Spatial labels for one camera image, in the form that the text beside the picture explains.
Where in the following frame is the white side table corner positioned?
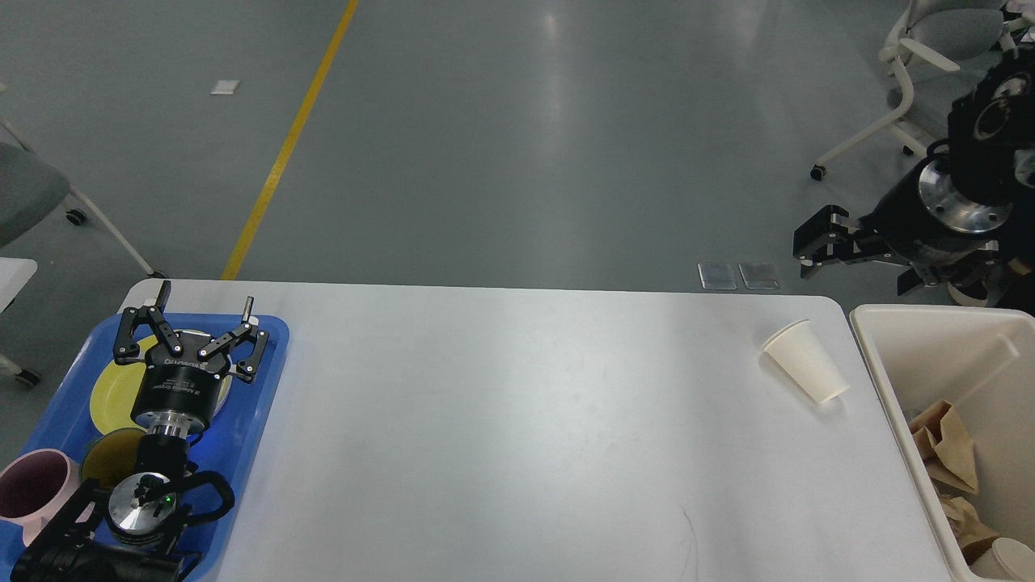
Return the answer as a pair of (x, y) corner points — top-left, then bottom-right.
(0, 257), (38, 312)

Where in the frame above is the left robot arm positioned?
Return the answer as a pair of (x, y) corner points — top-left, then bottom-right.
(2, 281), (289, 581)

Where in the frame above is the beige plastic bin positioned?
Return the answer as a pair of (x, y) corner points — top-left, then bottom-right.
(850, 305), (1034, 581)

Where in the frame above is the grey office chair right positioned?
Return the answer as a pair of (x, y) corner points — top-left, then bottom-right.
(809, 1), (1033, 181)

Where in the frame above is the blue plastic tray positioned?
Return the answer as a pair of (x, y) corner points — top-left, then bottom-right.
(2, 314), (289, 581)

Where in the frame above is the dark green mug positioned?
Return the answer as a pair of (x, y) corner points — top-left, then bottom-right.
(80, 428), (146, 489)

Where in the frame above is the floor socket plate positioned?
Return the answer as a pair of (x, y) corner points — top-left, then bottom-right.
(738, 262), (781, 290)
(696, 262), (739, 291)

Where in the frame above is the yellow plastic plate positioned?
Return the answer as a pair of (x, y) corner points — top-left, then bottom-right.
(89, 334), (200, 438)

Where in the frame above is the brown paper top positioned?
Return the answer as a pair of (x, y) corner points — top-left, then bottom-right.
(938, 493), (1001, 564)

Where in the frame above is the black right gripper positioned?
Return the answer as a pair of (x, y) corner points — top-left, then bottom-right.
(792, 158), (1012, 296)

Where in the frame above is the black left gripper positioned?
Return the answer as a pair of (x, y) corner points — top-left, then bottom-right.
(113, 280), (269, 433)

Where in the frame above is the white paper cup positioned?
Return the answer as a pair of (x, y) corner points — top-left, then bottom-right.
(970, 539), (1034, 581)

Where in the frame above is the pink ribbed mug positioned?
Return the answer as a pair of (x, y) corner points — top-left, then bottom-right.
(1, 449), (82, 546)

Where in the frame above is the left floor socket plate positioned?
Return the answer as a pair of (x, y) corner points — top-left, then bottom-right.
(696, 262), (739, 291)

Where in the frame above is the right floor socket plate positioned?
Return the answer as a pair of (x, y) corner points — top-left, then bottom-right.
(738, 262), (781, 290)

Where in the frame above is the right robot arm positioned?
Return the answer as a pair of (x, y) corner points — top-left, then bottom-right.
(792, 45), (1034, 295)

